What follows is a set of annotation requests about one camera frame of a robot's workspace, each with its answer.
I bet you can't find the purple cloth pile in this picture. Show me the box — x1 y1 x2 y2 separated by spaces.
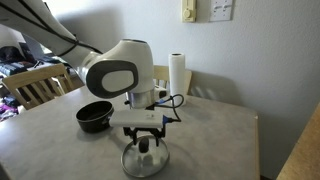
0 102 18 122

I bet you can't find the glass lid with black knob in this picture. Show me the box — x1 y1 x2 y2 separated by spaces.
120 134 171 178

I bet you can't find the light wooden slat-back chair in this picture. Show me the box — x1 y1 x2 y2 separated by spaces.
152 64 193 96
0 63 75 111

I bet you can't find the beige wall thermostat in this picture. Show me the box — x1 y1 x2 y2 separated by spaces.
181 0 198 24

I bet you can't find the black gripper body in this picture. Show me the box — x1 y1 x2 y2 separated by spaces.
137 126 153 134

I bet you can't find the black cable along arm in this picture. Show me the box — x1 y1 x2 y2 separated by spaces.
0 0 104 58

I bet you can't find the white paper towel roll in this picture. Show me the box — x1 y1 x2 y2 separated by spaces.
167 52 187 107

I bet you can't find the wooden furniture top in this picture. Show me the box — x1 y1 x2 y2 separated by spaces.
275 102 320 180

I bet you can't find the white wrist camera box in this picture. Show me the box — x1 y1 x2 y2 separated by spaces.
109 109 168 130

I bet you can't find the black camera cable blue plug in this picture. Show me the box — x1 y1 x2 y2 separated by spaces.
154 93 185 124

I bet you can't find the white wall switch plate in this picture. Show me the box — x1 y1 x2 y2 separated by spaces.
208 0 234 23

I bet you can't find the black pot with long handle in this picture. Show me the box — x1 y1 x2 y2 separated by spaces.
75 100 115 134

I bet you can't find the black bag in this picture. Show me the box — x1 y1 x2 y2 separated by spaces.
0 45 25 63

